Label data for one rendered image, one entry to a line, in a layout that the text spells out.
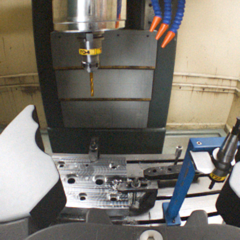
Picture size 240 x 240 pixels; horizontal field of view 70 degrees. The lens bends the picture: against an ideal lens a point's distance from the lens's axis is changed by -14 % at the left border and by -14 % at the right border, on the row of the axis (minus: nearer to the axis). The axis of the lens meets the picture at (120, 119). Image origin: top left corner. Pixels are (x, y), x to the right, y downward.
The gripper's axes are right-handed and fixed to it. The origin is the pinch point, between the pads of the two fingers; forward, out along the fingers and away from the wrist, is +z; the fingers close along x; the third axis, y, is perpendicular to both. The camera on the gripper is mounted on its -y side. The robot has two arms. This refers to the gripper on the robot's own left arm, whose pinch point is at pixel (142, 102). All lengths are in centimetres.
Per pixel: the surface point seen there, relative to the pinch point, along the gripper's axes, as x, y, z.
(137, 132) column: 3, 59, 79
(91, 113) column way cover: -21, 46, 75
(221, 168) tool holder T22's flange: 20.3, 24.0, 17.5
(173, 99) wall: 30, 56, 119
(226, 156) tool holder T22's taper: 20.7, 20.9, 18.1
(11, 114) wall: -98, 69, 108
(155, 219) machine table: 10, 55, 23
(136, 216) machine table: 3, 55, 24
